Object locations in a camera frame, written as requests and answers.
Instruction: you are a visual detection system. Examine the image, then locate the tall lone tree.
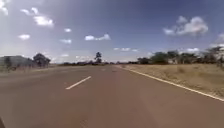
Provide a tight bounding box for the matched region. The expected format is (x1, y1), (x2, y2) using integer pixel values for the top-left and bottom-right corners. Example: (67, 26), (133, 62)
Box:
(93, 51), (103, 65)

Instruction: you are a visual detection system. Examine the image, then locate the row of trees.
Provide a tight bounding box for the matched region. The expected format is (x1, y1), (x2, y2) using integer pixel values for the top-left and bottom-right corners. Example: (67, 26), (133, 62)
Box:
(127, 45), (224, 66)

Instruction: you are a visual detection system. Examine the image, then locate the dark bushy tree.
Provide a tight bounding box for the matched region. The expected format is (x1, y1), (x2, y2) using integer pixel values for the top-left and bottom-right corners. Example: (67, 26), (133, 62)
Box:
(32, 52), (52, 68)

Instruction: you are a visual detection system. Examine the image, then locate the grey building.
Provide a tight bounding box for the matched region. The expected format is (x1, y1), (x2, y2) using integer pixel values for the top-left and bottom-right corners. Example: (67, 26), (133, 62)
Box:
(0, 55), (35, 70)

